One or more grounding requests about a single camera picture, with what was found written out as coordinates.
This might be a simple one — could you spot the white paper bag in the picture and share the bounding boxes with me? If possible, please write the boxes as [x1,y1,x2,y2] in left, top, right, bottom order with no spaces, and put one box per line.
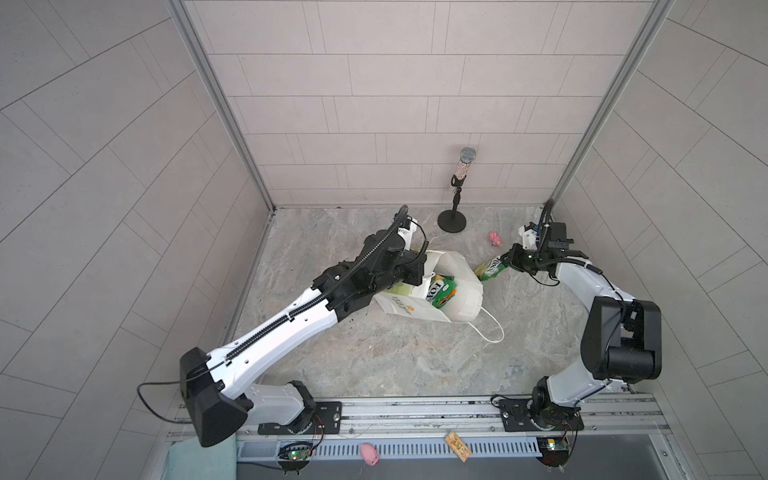
[374,250,505,344]

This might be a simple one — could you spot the green Fox's spring tea bag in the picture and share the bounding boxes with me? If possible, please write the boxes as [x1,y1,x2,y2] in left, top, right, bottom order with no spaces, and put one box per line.
[474,254,508,282]

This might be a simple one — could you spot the yellow green candy bag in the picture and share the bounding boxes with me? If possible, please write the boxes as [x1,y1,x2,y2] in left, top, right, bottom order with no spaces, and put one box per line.
[426,274,456,302]

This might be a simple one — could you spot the orange Fox's fruits bag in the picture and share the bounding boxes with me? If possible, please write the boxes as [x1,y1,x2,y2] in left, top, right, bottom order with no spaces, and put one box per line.
[431,287,456,309]

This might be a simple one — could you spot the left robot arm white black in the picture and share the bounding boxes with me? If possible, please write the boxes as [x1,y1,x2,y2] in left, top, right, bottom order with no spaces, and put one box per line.
[180,219,426,447]

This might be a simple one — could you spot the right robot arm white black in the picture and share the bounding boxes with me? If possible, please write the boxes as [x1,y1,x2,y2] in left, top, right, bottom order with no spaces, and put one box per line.
[502,220,662,430]

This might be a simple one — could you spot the pink pig toy on table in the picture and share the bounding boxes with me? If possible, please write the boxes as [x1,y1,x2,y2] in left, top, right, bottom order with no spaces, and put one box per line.
[488,231,503,247]

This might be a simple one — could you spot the black microphone stand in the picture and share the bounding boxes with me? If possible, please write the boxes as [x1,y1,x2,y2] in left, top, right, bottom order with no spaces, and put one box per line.
[437,175,467,233]

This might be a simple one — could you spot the sparkly silver microphone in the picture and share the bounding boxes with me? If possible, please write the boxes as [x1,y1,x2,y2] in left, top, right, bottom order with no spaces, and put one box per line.
[455,147,476,180]

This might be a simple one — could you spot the small wooden tag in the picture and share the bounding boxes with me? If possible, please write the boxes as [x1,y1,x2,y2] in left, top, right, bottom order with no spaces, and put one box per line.
[444,431,472,462]

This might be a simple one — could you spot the right circuit board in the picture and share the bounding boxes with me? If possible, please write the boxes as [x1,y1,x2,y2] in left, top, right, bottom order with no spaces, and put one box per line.
[536,437,572,469]

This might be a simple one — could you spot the circuit board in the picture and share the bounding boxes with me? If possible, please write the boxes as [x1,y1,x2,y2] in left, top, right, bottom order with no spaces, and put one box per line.
[536,437,572,469]
[277,441,314,471]

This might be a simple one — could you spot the left circuit board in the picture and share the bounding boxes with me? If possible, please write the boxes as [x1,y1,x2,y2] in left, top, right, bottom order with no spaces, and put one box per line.
[277,441,314,471]

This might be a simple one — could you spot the teal cloth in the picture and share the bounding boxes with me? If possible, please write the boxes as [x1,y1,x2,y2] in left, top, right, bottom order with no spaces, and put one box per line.
[166,436,237,480]

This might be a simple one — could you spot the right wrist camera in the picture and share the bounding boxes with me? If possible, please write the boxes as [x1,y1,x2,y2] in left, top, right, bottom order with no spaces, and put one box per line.
[519,223,539,251]

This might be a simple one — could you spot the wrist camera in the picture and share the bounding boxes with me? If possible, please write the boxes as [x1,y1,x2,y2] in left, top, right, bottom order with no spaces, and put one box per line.
[397,216,419,250]
[519,223,539,251]

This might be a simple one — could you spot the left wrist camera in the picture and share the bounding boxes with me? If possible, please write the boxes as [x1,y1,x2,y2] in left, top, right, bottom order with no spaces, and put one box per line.
[397,216,419,250]

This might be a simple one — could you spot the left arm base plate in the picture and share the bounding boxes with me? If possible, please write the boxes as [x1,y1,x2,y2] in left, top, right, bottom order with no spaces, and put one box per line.
[257,401,343,435]

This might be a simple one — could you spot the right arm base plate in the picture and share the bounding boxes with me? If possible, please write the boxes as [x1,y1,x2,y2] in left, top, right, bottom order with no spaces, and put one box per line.
[491,396,584,433]

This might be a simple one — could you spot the aluminium front rail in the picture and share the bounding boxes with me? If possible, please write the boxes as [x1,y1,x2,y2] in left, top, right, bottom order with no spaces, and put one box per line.
[226,393,671,440]

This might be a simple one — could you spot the pink pig toy on rail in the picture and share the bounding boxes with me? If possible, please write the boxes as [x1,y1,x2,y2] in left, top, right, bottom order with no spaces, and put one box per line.
[360,443,380,466]

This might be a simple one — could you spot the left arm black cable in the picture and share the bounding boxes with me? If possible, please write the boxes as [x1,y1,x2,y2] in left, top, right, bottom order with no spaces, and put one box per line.
[136,377,193,425]

